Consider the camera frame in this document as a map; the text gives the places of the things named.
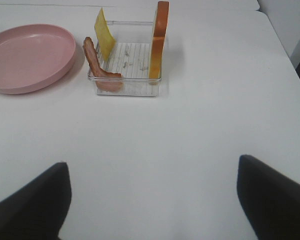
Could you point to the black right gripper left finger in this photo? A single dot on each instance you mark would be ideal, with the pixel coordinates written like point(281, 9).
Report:
point(38, 210)

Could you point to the yellow cheese slice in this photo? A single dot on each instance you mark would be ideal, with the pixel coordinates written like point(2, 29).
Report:
point(105, 39)

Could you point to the bacon strip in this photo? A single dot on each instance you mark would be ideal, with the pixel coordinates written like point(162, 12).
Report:
point(97, 71)

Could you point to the right bread slice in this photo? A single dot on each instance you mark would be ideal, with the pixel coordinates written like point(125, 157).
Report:
point(158, 40)

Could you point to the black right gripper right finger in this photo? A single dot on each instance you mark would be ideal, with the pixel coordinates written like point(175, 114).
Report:
point(269, 199)

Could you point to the pink round plate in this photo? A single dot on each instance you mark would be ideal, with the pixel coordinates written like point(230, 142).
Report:
point(34, 56)

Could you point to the clear right plastic tray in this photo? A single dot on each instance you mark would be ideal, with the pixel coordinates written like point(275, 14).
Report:
point(129, 57)

